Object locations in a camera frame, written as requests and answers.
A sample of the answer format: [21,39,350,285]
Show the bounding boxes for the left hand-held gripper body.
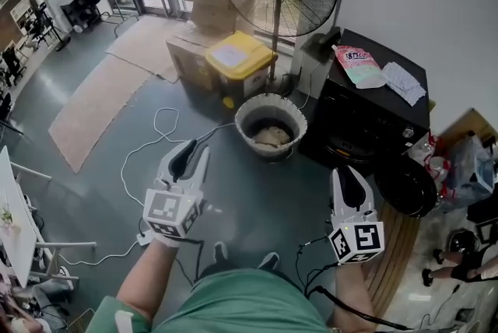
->
[142,176,206,249]

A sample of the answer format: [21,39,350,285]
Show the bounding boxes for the stacked cardboard boxes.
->
[180,0,258,37]

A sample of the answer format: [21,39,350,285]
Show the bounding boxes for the flat cardboard sheet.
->
[47,52,152,174]
[105,13,192,84]

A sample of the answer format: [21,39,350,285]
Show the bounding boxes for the large cardboard box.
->
[165,31,219,92]

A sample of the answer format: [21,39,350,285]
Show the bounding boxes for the wooden cabinet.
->
[438,107,498,148]

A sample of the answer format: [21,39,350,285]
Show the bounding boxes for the round grey laundry basket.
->
[233,93,309,162]

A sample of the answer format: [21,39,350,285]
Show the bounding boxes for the black tripod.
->
[26,1,72,53]

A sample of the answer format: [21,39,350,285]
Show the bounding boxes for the white power strip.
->
[135,229,156,247]

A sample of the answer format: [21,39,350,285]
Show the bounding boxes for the person's left shoe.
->
[212,240,231,267]

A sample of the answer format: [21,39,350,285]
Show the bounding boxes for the person's right forearm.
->
[333,261,377,329]

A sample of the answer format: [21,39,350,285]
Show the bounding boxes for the person's right shoe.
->
[257,251,282,272]

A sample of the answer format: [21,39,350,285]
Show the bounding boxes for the pink detergent pouch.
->
[331,44,389,90]

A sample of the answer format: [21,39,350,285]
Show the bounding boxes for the dark dustpan with pole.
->
[300,0,375,61]

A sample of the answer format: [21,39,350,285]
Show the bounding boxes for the black round device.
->
[446,227,475,258]

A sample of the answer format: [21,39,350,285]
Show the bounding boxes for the wooden slatted board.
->
[360,202,422,319]

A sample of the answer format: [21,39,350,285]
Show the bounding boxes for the black washing machine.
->
[296,28,440,219]

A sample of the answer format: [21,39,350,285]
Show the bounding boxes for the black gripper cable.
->
[294,233,412,331]

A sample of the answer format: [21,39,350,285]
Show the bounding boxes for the white patterned packet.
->
[381,60,428,107]

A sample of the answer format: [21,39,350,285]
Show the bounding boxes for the white power cable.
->
[57,107,238,267]

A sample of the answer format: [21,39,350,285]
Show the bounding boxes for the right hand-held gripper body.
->
[328,208,386,267]

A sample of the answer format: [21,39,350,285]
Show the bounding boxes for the white box appliance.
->
[296,46,336,100]

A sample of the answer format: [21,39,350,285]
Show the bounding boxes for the person's green shirt torso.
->
[84,268,332,333]

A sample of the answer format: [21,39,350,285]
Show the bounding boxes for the person's shoe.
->
[212,240,231,267]
[257,251,282,272]

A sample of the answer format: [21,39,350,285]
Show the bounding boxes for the black office chair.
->
[0,46,29,88]

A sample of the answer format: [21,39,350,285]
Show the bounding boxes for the yellow-lidded storage bin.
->
[204,30,279,110]

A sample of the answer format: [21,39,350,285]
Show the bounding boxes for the person's left forearm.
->
[115,237,181,321]

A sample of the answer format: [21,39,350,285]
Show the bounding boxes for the beige clothes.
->
[251,126,293,149]

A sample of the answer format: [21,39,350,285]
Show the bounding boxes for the white table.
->
[0,145,98,289]

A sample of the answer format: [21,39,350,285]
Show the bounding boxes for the plastic bags pile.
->
[407,131,498,209]

